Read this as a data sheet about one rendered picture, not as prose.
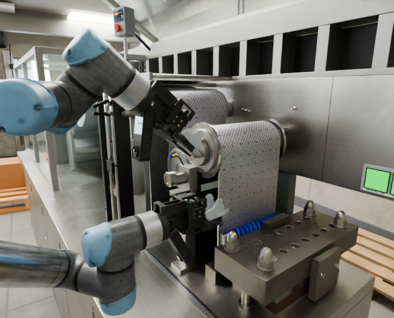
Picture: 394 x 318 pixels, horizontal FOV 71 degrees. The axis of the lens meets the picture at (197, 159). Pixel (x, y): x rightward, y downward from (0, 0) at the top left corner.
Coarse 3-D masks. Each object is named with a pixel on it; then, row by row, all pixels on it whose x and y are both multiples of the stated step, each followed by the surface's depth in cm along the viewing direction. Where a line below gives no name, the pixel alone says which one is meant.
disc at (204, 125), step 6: (198, 126) 73; (204, 126) 71; (210, 126) 69; (210, 132) 69; (216, 132) 68; (216, 138) 68; (216, 144) 68; (216, 162) 69; (216, 168) 70; (198, 174) 76; (204, 174) 74; (210, 174) 72
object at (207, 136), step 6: (204, 132) 70; (204, 138) 70; (210, 138) 68; (210, 144) 69; (210, 150) 69; (216, 150) 68; (210, 156) 69; (216, 156) 69; (192, 162) 76; (210, 162) 70; (198, 168) 74; (204, 168) 72; (210, 168) 70
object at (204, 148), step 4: (204, 140) 70; (200, 144) 70; (204, 144) 69; (200, 148) 70; (204, 148) 69; (208, 148) 70; (204, 152) 69; (208, 152) 70; (204, 156) 70; (208, 156) 70; (192, 160) 74; (196, 160) 72; (200, 160) 71; (204, 160) 70; (196, 164) 73; (200, 164) 71; (204, 164) 72
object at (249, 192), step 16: (272, 160) 81; (224, 176) 71; (240, 176) 74; (256, 176) 79; (272, 176) 83; (224, 192) 72; (240, 192) 76; (256, 192) 80; (272, 192) 84; (224, 208) 73; (240, 208) 77; (256, 208) 81; (272, 208) 86; (224, 224) 74; (240, 224) 78
